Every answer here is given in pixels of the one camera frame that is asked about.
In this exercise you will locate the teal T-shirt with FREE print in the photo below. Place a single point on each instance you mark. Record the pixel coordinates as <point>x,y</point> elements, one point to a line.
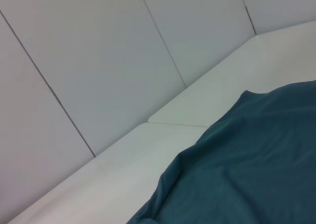
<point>247,159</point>

